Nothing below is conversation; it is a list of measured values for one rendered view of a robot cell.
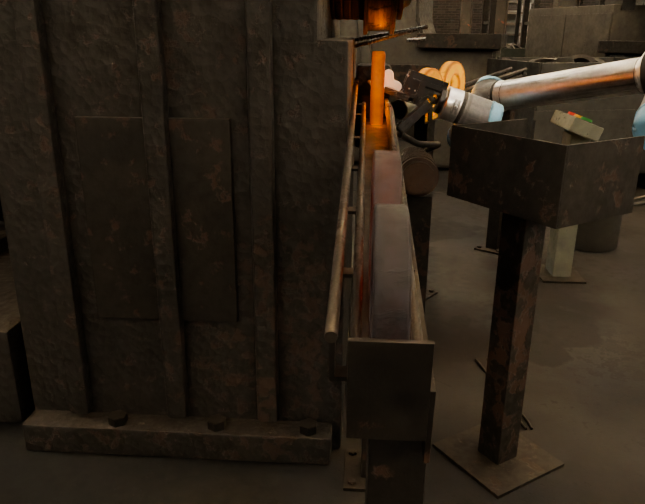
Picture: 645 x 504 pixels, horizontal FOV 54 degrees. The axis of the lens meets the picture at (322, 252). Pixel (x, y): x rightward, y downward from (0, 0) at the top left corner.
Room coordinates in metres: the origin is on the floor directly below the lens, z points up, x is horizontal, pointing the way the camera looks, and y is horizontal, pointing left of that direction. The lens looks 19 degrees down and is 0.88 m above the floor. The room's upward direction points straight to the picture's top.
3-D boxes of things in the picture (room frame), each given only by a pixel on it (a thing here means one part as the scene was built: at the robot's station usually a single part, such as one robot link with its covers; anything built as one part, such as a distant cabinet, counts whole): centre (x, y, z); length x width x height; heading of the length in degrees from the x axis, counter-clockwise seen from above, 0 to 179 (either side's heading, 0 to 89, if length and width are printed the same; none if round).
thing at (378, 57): (1.67, -0.14, 0.75); 0.18 x 0.03 x 0.18; 175
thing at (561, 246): (2.30, -0.92, 0.31); 0.24 x 0.16 x 0.62; 176
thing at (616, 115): (4.03, -1.58, 0.39); 1.03 x 0.83 x 0.77; 101
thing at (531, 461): (1.15, -0.40, 0.36); 0.26 x 0.20 x 0.72; 31
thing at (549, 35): (5.64, -2.24, 0.55); 1.10 x 0.53 x 1.10; 16
